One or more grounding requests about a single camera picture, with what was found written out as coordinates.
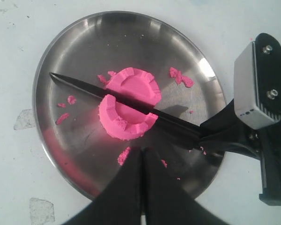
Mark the pink clay crumbs right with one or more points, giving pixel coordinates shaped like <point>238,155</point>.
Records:
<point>179,78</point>

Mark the clear tape piece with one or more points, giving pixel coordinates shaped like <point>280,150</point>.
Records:
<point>25,120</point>

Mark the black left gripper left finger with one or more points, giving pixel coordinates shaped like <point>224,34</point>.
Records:
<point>120,202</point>

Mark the pink clay crumb front-left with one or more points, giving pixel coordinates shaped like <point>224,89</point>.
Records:
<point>123,155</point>

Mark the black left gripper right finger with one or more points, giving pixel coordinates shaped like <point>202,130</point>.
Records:
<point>166,203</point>

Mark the black kitchen knife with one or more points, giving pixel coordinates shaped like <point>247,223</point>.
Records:
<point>186,133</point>

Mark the round steel plate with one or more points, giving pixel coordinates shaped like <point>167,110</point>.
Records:
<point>67,120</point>

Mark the pink clay crumb front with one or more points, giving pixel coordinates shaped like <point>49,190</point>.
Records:
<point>164,163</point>

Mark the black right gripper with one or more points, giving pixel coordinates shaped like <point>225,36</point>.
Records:
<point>263,144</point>

